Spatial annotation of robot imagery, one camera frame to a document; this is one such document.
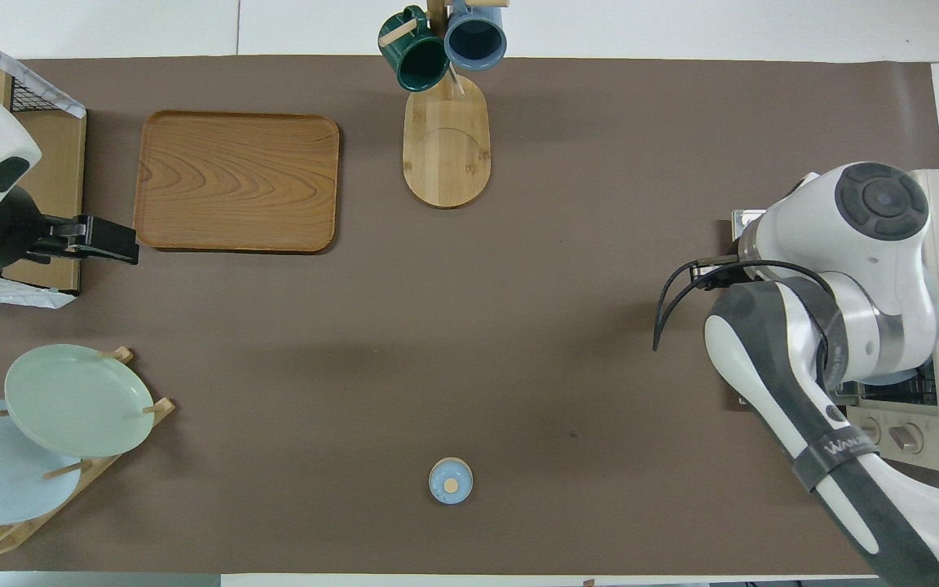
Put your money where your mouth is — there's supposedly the brown table mat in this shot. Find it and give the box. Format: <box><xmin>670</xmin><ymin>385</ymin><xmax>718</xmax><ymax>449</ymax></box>
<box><xmin>0</xmin><ymin>55</ymin><xmax>939</xmax><ymax>576</ymax></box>

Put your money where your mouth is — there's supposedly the blue mug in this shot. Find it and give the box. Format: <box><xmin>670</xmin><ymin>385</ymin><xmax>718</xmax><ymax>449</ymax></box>
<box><xmin>443</xmin><ymin>0</ymin><xmax>509</xmax><ymax>72</ymax></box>

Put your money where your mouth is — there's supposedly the dark green mug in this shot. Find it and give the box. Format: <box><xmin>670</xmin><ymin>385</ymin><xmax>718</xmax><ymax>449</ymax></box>
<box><xmin>378</xmin><ymin>6</ymin><xmax>452</xmax><ymax>93</ymax></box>

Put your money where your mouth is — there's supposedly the wooden plate rack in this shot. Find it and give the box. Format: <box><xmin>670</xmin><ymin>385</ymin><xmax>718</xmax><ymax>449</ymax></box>
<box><xmin>0</xmin><ymin>346</ymin><xmax>177</xmax><ymax>560</ymax></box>

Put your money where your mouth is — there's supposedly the pale green plate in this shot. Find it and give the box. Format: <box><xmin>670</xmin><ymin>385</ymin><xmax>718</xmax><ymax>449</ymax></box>
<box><xmin>4</xmin><ymin>343</ymin><xmax>156</xmax><ymax>459</ymax></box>

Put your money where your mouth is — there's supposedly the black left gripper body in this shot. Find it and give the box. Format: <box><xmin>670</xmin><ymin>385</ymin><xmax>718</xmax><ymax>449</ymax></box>
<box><xmin>0</xmin><ymin>186</ymin><xmax>81</xmax><ymax>275</ymax></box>

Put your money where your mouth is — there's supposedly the rectangular wooden tray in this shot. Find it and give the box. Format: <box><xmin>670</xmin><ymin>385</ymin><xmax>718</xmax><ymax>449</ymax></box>
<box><xmin>133</xmin><ymin>110</ymin><xmax>342</xmax><ymax>254</ymax></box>

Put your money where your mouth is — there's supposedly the wooden mug tree stand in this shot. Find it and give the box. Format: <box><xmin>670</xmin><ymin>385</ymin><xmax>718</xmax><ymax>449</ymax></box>
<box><xmin>378</xmin><ymin>0</ymin><xmax>511</xmax><ymax>210</ymax></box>

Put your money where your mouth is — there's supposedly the wooden two-step shelf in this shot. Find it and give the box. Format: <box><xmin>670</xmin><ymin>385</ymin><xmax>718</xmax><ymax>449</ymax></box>
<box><xmin>0</xmin><ymin>61</ymin><xmax>88</xmax><ymax>295</ymax></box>

